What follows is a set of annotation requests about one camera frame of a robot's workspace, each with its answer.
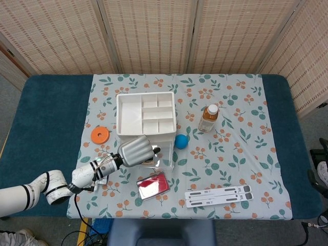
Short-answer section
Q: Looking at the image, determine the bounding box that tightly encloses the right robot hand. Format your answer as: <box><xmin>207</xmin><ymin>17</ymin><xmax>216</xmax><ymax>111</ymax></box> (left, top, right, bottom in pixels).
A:
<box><xmin>307</xmin><ymin>138</ymin><xmax>328</xmax><ymax>198</ymax></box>

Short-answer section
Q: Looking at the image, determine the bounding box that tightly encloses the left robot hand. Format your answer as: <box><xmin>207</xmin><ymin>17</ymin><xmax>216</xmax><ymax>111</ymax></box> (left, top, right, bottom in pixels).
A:
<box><xmin>117</xmin><ymin>135</ymin><xmax>161</xmax><ymax>167</ymax></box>

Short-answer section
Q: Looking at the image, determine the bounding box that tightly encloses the clear plastic drawer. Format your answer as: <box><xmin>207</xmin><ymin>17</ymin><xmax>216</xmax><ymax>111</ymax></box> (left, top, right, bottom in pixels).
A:
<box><xmin>137</xmin><ymin>139</ymin><xmax>177</xmax><ymax>170</ymax></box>

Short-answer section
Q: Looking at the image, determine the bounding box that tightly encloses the white drawer organizer box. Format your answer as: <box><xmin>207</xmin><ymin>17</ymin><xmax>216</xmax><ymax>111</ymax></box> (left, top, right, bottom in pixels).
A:
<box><xmin>115</xmin><ymin>91</ymin><xmax>178</xmax><ymax>144</ymax></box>

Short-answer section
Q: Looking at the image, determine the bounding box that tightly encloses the red card holder case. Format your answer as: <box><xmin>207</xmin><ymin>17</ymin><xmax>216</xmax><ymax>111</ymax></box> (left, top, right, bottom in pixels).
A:
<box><xmin>136</xmin><ymin>171</ymin><xmax>171</xmax><ymax>201</ymax></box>

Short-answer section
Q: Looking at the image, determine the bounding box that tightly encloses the orange disc with hole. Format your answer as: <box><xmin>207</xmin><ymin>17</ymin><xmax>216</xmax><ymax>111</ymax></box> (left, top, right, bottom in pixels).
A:
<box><xmin>90</xmin><ymin>126</ymin><xmax>111</xmax><ymax>145</ymax></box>

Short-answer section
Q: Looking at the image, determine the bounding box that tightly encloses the blue rubber ball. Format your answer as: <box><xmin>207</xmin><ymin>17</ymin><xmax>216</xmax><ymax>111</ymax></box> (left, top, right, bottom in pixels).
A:
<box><xmin>174</xmin><ymin>134</ymin><xmax>189</xmax><ymax>150</ymax></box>

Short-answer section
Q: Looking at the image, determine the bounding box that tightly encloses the tea bottle white cap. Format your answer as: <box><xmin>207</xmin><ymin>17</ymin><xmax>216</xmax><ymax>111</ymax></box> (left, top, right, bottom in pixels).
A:
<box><xmin>198</xmin><ymin>104</ymin><xmax>219</xmax><ymax>133</ymax></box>

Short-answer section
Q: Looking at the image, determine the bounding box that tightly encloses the blue plastic crate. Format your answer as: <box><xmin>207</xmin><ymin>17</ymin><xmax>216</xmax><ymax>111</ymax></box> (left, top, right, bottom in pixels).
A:
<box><xmin>91</xmin><ymin>218</ymin><xmax>114</xmax><ymax>235</ymax></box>

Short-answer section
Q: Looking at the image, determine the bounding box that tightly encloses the floral leaf print tablecloth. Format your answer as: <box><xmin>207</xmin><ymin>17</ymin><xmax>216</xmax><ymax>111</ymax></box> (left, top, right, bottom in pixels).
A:
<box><xmin>66</xmin><ymin>73</ymin><xmax>293</xmax><ymax>220</ymax></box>

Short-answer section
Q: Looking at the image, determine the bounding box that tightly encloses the grey blue chair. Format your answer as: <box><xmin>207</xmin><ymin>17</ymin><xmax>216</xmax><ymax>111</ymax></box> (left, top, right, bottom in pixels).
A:
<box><xmin>107</xmin><ymin>219</ymin><xmax>217</xmax><ymax>246</ymax></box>

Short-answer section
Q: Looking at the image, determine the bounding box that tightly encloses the teal plush table cover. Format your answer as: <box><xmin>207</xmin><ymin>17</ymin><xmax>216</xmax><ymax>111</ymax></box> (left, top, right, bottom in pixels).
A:
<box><xmin>0</xmin><ymin>74</ymin><xmax>322</xmax><ymax>221</ymax></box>

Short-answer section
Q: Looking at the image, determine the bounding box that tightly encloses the white folded laptop stand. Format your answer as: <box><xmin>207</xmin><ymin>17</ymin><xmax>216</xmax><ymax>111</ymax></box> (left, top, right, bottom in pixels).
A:
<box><xmin>184</xmin><ymin>185</ymin><xmax>254</xmax><ymax>209</ymax></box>

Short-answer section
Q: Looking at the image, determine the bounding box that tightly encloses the woven bamboo folding screen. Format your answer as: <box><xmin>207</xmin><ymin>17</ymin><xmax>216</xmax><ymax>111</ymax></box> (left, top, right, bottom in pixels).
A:
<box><xmin>0</xmin><ymin>0</ymin><xmax>328</xmax><ymax>120</ymax></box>

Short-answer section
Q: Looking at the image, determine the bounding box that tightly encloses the person's white shoe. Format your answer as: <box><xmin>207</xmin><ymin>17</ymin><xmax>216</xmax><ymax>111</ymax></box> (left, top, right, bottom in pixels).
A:
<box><xmin>0</xmin><ymin>229</ymin><xmax>50</xmax><ymax>246</ymax></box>

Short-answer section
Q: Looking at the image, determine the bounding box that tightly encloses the black floor cable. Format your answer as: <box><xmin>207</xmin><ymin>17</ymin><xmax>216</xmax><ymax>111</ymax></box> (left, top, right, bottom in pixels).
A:
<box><xmin>301</xmin><ymin>212</ymin><xmax>328</xmax><ymax>246</ymax></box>

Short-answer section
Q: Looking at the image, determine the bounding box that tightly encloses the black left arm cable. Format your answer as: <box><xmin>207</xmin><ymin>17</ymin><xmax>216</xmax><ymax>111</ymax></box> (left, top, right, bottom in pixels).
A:
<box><xmin>73</xmin><ymin>192</ymin><xmax>108</xmax><ymax>246</ymax></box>

